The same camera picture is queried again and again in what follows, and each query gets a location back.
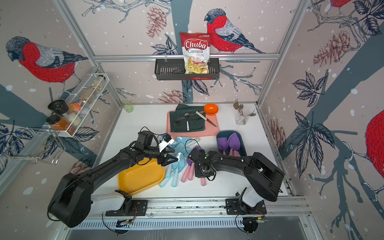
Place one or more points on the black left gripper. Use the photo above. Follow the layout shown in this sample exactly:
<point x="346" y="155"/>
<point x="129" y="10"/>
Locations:
<point x="165" y="161"/>

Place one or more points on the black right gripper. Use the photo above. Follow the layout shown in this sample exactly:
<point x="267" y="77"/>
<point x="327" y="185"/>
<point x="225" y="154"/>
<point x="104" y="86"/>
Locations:
<point x="198" y="175"/>

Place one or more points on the yellow plastic tray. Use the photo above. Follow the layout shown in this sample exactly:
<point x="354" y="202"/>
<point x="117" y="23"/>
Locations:
<point x="141" y="177"/>

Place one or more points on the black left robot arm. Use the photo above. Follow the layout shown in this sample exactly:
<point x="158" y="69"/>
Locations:
<point x="72" y="202"/>

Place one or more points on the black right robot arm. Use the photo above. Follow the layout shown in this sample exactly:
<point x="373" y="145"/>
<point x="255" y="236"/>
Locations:
<point x="264" y="176"/>

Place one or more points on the teal storage box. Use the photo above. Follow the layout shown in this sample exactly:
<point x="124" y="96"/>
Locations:
<point x="227" y="134"/>

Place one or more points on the pink cutting board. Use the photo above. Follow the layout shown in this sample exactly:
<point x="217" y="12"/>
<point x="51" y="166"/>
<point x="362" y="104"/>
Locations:
<point x="208" y="130"/>

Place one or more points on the dark metal spoon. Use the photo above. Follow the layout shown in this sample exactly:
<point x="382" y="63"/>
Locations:
<point x="192" y="117"/>

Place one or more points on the dark green cloth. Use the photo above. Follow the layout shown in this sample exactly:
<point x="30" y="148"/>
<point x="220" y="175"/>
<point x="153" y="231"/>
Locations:
<point x="180" y="111"/>

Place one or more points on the orange bowl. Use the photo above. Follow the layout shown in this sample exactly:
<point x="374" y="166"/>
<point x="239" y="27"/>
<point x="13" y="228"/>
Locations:
<point x="211" y="109"/>

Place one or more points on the small green glass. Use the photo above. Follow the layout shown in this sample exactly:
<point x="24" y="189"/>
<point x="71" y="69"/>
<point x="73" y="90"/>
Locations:
<point x="127" y="106"/>

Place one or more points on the clear cup with utensils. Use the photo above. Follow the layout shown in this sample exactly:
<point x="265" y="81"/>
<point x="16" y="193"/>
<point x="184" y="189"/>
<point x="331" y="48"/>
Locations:
<point x="242" y="118"/>

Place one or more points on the orange spice jar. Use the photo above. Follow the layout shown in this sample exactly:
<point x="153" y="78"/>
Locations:
<point x="57" y="123"/>

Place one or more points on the black lid spice jar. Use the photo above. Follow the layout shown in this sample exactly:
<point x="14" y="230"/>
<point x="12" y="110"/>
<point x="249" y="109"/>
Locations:
<point x="58" y="107"/>

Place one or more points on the Chuba cassava chips bag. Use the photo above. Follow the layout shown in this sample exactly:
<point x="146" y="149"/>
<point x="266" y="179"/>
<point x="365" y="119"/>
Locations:
<point x="196" y="52"/>

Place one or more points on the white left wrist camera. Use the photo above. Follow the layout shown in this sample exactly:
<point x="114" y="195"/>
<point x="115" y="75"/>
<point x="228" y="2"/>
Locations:
<point x="165" y="141"/>

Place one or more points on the light blue shovel white handle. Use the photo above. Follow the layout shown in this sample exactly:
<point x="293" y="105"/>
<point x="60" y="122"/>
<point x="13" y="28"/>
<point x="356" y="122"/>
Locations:
<point x="186" y="142"/>

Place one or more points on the white handled knife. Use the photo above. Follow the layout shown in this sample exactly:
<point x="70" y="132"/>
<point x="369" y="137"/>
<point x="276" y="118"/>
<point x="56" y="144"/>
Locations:
<point x="206" y="119"/>

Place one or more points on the white handled small spoon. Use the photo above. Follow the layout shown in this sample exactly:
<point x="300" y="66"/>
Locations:
<point x="187" y="121"/>

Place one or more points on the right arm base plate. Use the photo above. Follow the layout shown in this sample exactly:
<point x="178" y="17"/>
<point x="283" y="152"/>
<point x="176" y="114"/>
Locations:
<point x="235" y="206"/>

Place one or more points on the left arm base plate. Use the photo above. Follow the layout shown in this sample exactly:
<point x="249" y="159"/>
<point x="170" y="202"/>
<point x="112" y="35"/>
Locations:
<point x="130" y="208"/>

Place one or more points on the black wire basket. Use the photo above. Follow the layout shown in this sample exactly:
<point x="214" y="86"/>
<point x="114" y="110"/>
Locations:
<point x="174" y="70"/>

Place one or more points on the white wire spice rack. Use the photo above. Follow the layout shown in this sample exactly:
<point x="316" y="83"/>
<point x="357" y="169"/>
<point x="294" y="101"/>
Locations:
<point x="86" y="96"/>

